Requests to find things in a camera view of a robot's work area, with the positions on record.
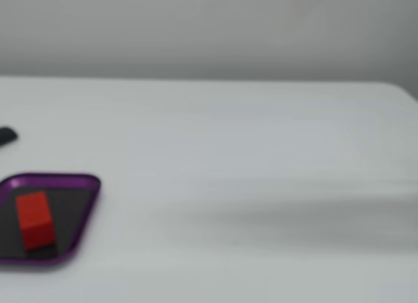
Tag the black rounded object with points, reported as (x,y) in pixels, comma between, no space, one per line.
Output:
(6,136)

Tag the purple tray with black base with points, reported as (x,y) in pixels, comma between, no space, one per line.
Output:
(70,205)

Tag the red perforated rectangular block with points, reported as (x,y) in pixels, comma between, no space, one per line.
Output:
(35,219)

